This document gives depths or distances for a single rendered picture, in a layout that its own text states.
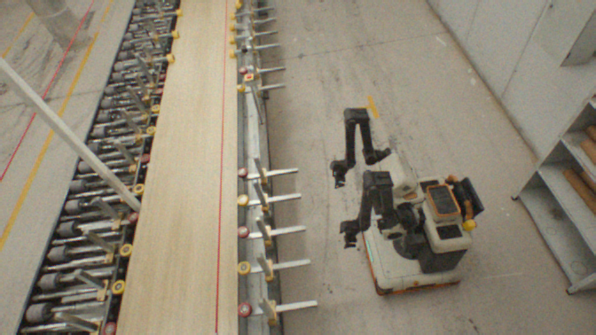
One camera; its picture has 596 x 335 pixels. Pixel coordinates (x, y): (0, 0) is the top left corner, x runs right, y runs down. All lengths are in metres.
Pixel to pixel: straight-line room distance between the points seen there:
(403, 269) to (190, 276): 1.57
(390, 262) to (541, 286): 1.22
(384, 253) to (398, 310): 0.47
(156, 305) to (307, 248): 1.42
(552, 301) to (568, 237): 0.54
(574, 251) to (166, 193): 3.21
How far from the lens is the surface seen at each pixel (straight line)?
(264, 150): 2.95
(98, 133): 3.62
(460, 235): 2.44
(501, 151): 4.06
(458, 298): 3.16
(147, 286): 2.43
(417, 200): 2.02
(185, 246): 2.42
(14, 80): 2.11
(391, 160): 1.95
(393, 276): 2.81
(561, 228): 3.58
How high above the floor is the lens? 2.91
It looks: 53 degrees down
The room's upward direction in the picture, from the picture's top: 11 degrees counter-clockwise
